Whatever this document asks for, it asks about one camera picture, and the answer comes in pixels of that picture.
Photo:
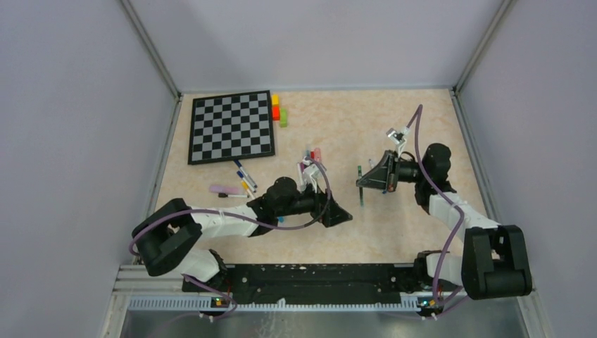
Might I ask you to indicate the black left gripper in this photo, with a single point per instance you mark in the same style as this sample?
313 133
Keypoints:
328 211

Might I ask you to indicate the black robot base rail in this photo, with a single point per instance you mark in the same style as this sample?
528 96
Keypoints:
322 284

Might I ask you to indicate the pink marker on left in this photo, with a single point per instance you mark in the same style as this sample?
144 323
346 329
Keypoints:
219 189

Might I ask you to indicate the orange toy block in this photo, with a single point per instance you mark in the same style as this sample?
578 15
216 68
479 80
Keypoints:
275 113

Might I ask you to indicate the grey slotted cable duct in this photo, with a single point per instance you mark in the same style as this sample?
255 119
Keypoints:
208 303

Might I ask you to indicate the black tipped white pen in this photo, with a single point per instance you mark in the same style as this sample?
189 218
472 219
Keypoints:
241 196

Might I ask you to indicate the green toy block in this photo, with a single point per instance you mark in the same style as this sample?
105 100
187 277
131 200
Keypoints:
283 117

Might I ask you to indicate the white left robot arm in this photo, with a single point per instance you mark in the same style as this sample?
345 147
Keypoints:
165 241

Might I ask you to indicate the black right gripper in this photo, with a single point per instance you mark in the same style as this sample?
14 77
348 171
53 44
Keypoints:
384 175

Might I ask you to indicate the pink highlighter marker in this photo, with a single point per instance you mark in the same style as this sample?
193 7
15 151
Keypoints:
317 156

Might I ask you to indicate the dark blue pen near board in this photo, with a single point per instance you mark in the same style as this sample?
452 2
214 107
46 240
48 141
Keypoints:
245 174

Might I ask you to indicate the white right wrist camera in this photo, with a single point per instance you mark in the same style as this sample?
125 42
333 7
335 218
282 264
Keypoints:
399 138

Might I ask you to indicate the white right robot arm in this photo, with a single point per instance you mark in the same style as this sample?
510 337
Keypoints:
494 263

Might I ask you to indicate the black and grey chessboard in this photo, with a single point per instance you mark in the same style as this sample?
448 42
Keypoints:
231 127

